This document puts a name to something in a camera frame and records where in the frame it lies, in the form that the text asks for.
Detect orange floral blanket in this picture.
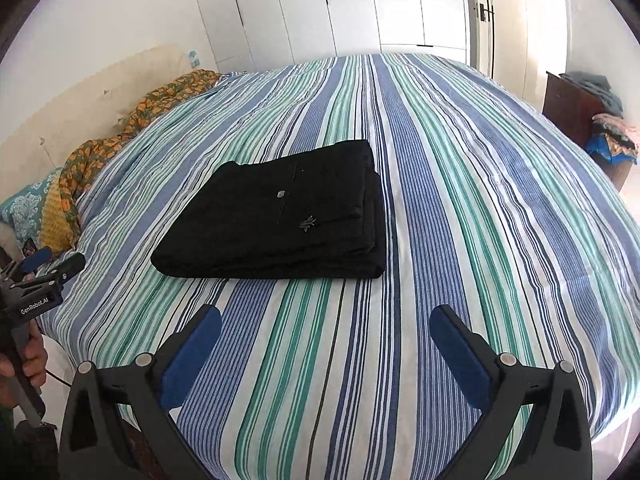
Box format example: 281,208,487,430
57,69,222,233

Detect teal patterned pillow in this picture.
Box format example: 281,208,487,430
0,167,64,242

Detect pile of colourful clothes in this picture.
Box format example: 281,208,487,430
592,112,640,162

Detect white door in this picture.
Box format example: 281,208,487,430
462,0,503,81

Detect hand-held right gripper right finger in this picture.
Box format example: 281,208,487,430
429,304,594,480

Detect yellow patterned pillow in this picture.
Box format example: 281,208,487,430
37,175,77,254

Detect white wardrobe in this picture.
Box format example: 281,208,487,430
189,0,472,72

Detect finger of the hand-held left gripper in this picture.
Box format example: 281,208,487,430
46,252,87,282
20,246,54,269

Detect brown wooden cabinet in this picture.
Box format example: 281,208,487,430
542,71,632,192

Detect person's left hand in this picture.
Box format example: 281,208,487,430
0,320,50,411

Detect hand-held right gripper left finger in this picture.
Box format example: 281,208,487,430
59,304,223,480

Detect black cable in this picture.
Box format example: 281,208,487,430
46,369,77,389

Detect black pants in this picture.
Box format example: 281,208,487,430
150,139,389,281

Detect striped bed sheet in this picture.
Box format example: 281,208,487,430
37,52,634,480

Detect grey-teal cloth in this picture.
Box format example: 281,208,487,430
559,72,624,117

